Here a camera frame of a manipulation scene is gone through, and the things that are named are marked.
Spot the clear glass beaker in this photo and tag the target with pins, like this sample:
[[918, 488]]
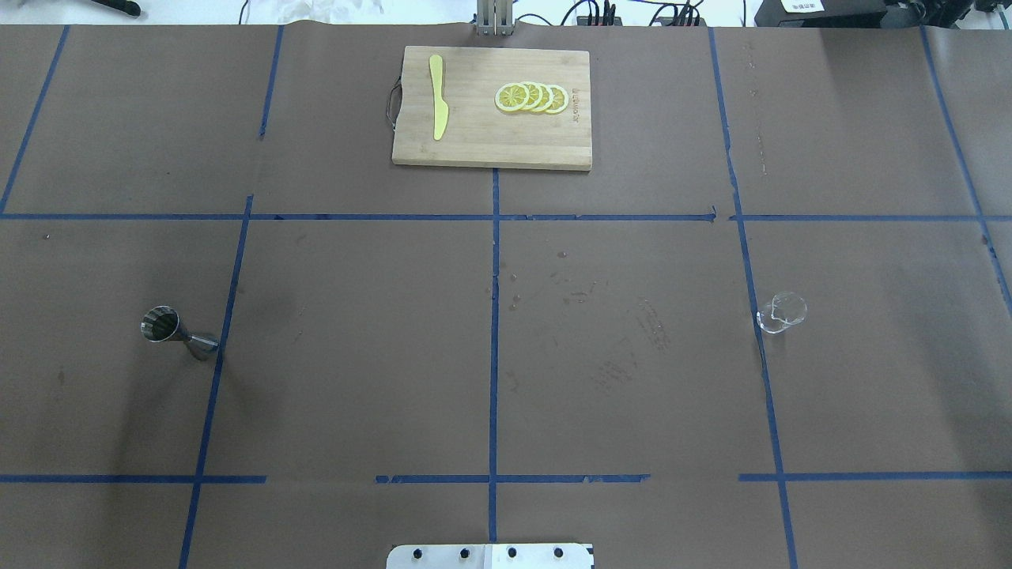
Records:
[[784, 310]]

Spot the steel jigger measuring cup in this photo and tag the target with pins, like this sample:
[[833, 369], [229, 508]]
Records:
[[164, 324]]

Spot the bamboo cutting board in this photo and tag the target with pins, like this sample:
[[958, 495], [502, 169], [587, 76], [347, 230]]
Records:
[[478, 134]]

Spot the yellow plastic knife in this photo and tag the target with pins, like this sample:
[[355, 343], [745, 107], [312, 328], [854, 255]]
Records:
[[440, 106]]

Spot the lemon slice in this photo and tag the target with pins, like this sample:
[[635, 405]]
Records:
[[558, 101], [536, 95], [512, 97], [547, 92]]

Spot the aluminium frame post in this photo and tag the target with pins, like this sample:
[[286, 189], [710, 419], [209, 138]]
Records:
[[494, 18]]

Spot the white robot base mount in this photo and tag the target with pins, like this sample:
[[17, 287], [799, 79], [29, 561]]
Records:
[[518, 555]]

